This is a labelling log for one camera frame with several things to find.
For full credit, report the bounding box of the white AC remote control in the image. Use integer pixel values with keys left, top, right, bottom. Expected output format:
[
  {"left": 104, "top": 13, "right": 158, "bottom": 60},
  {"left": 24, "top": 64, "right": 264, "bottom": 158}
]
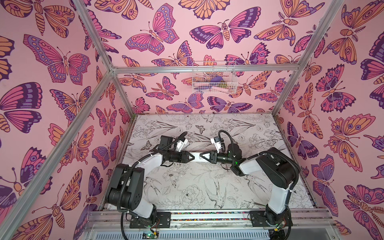
[{"left": 191, "top": 153, "right": 206, "bottom": 162}]

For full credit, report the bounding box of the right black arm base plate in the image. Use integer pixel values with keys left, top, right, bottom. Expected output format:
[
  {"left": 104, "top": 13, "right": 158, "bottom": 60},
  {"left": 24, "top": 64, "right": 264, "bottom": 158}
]
[{"left": 249, "top": 210, "right": 293, "bottom": 232}]

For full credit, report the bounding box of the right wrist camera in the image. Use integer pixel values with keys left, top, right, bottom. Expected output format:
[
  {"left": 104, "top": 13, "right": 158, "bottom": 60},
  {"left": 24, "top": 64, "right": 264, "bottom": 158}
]
[{"left": 210, "top": 137, "right": 226, "bottom": 153}]

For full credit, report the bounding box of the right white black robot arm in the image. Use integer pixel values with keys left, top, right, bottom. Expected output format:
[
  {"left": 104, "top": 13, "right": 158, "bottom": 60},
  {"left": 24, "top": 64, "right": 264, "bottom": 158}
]
[{"left": 199, "top": 131, "right": 300, "bottom": 229}]

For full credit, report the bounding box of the white wire basket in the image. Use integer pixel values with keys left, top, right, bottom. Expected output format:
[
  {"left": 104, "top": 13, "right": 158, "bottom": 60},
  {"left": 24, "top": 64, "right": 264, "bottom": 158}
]
[{"left": 191, "top": 65, "right": 238, "bottom": 95}]

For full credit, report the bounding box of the small green circuit board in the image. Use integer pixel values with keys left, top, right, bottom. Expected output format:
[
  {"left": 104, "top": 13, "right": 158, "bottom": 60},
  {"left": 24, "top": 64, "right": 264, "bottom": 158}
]
[{"left": 142, "top": 232, "right": 159, "bottom": 240}]

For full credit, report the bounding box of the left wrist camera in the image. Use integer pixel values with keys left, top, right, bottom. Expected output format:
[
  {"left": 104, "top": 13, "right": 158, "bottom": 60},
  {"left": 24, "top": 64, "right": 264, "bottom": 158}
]
[{"left": 176, "top": 139, "right": 190, "bottom": 152}]

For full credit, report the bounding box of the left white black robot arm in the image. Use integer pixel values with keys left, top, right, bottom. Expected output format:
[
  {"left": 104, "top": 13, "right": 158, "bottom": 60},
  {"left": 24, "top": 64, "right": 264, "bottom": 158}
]
[{"left": 105, "top": 132, "right": 194, "bottom": 226}]

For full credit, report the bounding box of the aluminium front rail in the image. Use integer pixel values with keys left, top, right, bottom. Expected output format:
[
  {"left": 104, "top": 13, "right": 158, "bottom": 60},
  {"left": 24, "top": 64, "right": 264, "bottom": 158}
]
[{"left": 84, "top": 209, "right": 342, "bottom": 240}]

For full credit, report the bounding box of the purple item in basket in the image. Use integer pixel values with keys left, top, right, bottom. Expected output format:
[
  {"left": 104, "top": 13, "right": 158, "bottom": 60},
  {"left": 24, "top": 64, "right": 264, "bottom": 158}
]
[{"left": 210, "top": 76, "right": 224, "bottom": 84}]

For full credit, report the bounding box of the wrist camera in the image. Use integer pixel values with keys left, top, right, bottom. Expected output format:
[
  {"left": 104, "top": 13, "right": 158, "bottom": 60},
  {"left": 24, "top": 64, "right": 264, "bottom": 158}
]
[
  {"left": 210, "top": 137, "right": 226, "bottom": 153},
  {"left": 176, "top": 139, "right": 190, "bottom": 152}
]

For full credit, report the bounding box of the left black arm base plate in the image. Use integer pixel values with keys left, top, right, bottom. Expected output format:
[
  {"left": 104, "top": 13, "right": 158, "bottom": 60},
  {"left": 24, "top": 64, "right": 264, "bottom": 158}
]
[{"left": 130, "top": 212, "right": 171, "bottom": 229}]

